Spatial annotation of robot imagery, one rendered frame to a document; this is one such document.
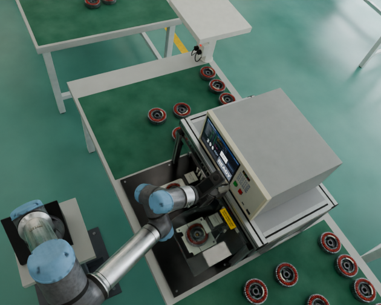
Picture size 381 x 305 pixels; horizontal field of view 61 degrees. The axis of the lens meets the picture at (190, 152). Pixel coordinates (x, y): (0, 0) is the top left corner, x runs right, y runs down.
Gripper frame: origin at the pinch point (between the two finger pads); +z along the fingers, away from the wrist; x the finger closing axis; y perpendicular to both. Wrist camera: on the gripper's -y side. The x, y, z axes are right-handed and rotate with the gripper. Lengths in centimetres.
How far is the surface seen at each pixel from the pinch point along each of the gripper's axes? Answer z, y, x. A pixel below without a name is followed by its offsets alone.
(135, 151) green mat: 6, 48, -55
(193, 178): 12.6, 26.3, -19.6
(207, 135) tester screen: 4.5, -0.9, -24.6
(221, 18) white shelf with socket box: 49, -22, -93
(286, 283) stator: 36, 30, 43
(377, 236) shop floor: 187, 47, 52
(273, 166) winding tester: 9.1, -15.8, 4.0
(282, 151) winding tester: 16.0, -19.0, -0.1
